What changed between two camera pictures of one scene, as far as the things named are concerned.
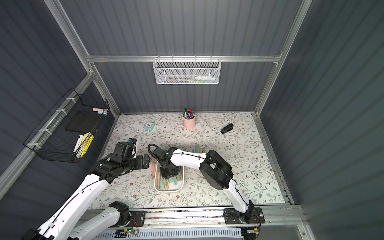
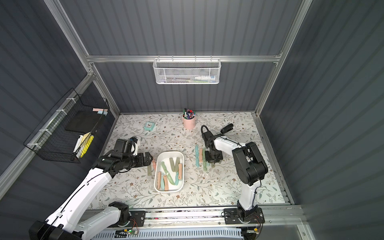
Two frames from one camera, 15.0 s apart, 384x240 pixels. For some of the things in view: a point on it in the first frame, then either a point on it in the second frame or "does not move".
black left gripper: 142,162 does not move
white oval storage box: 169,185 does not move
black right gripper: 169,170 to 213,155
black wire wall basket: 66,134 does not move
